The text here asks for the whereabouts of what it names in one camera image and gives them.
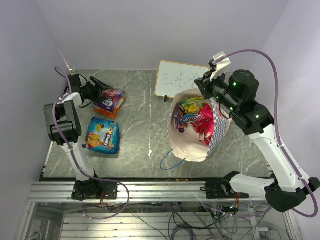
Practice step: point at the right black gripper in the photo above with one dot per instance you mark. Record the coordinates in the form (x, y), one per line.
(205, 84)

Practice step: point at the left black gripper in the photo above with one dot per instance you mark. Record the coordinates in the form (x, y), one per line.
(98, 97)

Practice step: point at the purple snack packet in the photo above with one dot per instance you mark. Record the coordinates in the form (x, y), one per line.
(114, 92)

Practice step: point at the orange snack packet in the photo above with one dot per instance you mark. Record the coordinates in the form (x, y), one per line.
(110, 106)

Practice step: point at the yellow green snack packet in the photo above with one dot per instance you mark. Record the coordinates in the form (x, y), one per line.
(192, 105)

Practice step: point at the pink snack packet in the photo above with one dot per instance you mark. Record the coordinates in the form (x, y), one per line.
(178, 121)

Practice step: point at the red snack packet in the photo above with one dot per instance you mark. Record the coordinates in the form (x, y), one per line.
(203, 124)

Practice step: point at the blue candy packet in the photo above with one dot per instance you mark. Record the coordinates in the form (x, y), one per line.
(102, 136)

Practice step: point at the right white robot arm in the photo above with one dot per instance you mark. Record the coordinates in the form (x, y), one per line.
(288, 186)

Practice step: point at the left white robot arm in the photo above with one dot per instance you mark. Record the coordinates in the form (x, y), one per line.
(64, 128)

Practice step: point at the small whiteboard on stand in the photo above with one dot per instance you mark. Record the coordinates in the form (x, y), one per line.
(175, 77)

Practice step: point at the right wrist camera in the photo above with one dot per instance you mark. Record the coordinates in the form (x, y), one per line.
(219, 63)

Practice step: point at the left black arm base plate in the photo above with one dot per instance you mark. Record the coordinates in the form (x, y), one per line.
(94, 190)

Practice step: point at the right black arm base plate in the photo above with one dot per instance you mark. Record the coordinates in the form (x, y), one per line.
(213, 190)

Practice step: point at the aluminium mounting rail frame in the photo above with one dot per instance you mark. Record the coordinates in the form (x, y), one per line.
(150, 209)

